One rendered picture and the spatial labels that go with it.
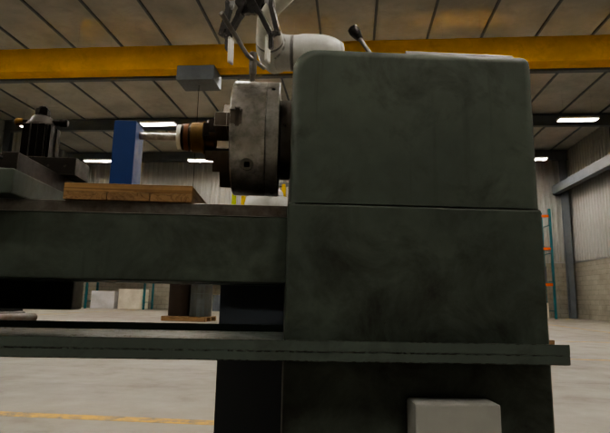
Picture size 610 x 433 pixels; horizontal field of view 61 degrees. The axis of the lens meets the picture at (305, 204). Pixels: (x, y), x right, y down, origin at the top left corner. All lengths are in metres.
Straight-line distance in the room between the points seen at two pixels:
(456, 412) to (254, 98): 0.86
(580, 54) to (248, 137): 12.41
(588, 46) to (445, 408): 12.72
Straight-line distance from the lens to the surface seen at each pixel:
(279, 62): 1.97
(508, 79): 1.41
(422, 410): 1.16
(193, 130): 1.45
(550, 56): 13.23
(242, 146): 1.31
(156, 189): 1.28
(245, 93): 1.37
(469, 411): 1.19
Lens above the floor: 0.65
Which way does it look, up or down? 10 degrees up
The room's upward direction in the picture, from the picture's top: 1 degrees clockwise
